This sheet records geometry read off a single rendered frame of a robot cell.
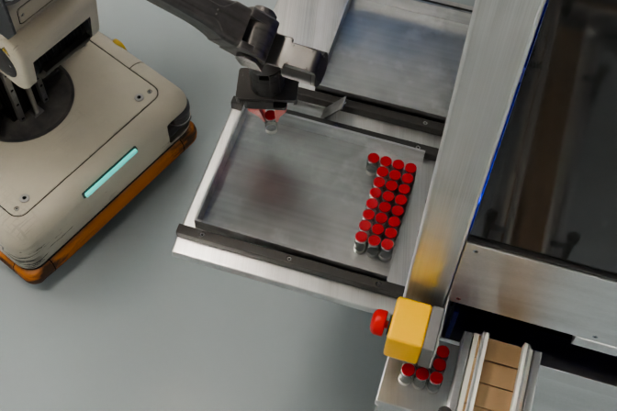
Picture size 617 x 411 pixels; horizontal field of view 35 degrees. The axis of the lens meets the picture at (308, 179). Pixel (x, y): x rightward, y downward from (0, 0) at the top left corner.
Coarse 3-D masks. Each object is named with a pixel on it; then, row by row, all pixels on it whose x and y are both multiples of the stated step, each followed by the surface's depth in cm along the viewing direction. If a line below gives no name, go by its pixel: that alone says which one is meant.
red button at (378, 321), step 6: (378, 312) 146; (384, 312) 147; (372, 318) 147; (378, 318) 146; (384, 318) 146; (372, 324) 146; (378, 324) 146; (384, 324) 146; (372, 330) 146; (378, 330) 146
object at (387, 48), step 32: (352, 0) 196; (384, 0) 194; (416, 0) 192; (352, 32) 192; (384, 32) 192; (416, 32) 192; (448, 32) 192; (352, 64) 187; (384, 64) 188; (416, 64) 188; (448, 64) 188; (352, 96) 181; (384, 96) 184; (416, 96) 184; (448, 96) 184
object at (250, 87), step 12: (240, 72) 164; (252, 72) 157; (276, 72) 157; (240, 84) 162; (252, 84) 160; (264, 84) 158; (276, 84) 159; (288, 84) 162; (240, 96) 161; (252, 96) 161; (264, 96) 161; (276, 96) 161; (288, 96) 161
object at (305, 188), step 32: (256, 128) 179; (288, 128) 179; (320, 128) 177; (224, 160) 173; (256, 160) 176; (288, 160) 176; (320, 160) 176; (352, 160) 176; (416, 160) 176; (224, 192) 172; (256, 192) 172; (288, 192) 172; (320, 192) 172; (352, 192) 173; (224, 224) 169; (256, 224) 169; (288, 224) 169; (320, 224) 169; (352, 224) 169; (320, 256) 162; (352, 256) 166
